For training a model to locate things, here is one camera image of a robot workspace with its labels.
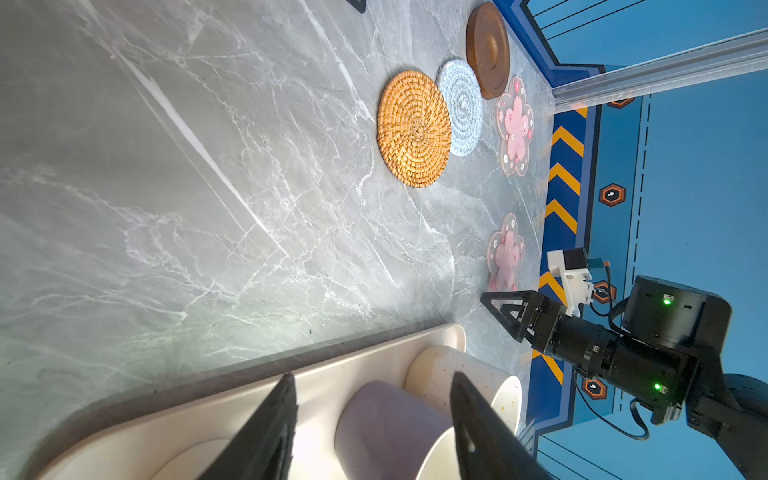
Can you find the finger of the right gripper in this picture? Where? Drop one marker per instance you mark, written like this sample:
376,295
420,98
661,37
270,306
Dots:
515,311

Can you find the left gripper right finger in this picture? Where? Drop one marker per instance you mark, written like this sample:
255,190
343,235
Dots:
485,447

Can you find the black white chessboard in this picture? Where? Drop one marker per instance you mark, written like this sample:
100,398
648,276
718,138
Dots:
358,5

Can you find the pink flower coaster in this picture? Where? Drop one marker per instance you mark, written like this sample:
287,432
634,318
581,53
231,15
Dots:
505,255
515,121

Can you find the blue woven round coaster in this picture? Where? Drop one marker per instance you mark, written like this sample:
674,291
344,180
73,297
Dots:
459,86

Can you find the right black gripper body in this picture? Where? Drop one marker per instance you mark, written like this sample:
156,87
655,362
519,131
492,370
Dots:
658,378

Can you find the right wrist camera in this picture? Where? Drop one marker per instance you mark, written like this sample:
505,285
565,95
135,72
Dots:
572,268

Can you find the cream white mug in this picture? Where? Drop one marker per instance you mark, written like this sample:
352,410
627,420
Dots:
431,373

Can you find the woven rattan round coaster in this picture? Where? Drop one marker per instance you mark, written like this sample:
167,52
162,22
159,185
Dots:
414,131

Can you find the white mug purple handle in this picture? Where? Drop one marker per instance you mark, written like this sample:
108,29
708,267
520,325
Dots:
386,433

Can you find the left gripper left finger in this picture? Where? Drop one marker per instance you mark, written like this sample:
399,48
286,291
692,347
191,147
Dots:
262,449

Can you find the beige rectangular serving tray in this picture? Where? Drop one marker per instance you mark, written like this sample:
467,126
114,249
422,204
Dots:
141,448

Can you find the brown wooden round coaster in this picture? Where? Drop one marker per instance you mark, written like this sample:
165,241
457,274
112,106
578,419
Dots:
488,49

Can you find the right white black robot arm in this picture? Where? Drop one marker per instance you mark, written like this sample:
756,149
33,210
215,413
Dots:
729,408

